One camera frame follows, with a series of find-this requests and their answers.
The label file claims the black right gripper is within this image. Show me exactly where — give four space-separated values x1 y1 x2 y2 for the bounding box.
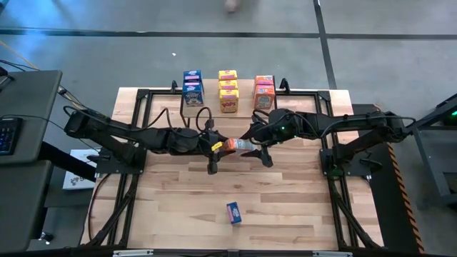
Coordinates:
239 110 281 168

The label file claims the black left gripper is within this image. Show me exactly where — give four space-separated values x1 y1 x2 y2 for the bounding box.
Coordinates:
198 130 236 175

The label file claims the orange Mini Wheats cereal box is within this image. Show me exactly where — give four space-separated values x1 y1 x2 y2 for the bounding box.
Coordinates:
254 74 275 86
253 84 276 110
224 138 258 153

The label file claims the yellow Corn Pops cereal box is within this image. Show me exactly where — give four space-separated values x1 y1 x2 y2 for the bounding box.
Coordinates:
218 69 238 81
219 89 240 114
219 79 239 91

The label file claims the blue Frosted Flakes cereal box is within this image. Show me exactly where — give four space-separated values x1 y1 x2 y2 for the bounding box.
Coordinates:
183 69 204 84
226 201 243 225
181 81 205 108

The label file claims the black mat with hazard stripe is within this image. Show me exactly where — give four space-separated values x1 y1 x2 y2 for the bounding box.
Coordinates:
351 103 426 255

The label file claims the white paper sheet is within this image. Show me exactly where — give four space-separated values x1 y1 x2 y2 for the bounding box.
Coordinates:
62 148 98 191

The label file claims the dark metal equipment stand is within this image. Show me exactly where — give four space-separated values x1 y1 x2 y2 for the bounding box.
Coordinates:
396 92 457 210

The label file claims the grey desk top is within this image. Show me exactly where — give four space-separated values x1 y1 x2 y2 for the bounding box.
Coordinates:
0 70 64 165
0 160 54 253

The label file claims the desk caster wheel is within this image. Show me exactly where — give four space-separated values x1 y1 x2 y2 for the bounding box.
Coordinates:
39 231 55 246

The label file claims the black keyboard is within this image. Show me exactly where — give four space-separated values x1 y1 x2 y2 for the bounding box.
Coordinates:
0 116 23 156

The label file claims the black desk device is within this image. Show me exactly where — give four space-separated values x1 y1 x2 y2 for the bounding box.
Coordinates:
0 66 16 86

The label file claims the wooden shelf with black frame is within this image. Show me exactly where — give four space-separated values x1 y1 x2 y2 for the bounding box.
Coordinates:
179 74 279 124

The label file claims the black aluminium table frame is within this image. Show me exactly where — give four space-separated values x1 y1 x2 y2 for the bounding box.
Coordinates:
81 87 385 251

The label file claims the silver metal bracket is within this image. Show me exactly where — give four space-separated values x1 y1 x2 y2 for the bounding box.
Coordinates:
312 251 353 257
112 249 154 257

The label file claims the black cable bundle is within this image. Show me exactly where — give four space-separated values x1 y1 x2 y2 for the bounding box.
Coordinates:
56 85 90 115

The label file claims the yellow orange cable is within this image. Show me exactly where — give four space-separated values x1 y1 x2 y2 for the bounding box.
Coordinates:
0 39 86 115

